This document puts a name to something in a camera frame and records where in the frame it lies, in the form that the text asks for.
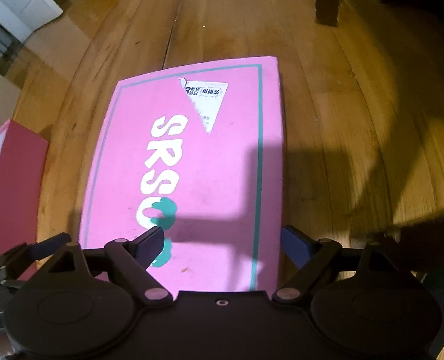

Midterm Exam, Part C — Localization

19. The pink box lid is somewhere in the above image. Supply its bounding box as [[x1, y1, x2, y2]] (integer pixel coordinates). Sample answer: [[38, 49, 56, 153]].
[[79, 56, 284, 293]]

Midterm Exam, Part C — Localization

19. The pink open box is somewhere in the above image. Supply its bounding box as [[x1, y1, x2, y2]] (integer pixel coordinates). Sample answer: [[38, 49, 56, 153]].
[[0, 119, 48, 254]]

